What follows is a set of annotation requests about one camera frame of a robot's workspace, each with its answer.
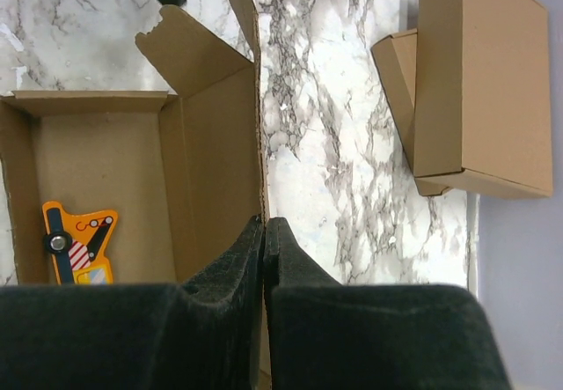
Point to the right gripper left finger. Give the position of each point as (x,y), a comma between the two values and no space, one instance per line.
(200,334)

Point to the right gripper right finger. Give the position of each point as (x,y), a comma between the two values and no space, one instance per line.
(328,335)

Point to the small orange toy car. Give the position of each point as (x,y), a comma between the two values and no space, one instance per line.
(77,244)

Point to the brown cardboard box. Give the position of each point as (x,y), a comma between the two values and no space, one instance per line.
(181,167)

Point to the small cardboard box under stack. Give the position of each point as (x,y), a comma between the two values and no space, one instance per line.
(395,58)

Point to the large folded cardboard box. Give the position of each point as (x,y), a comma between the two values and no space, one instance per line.
(482,99)

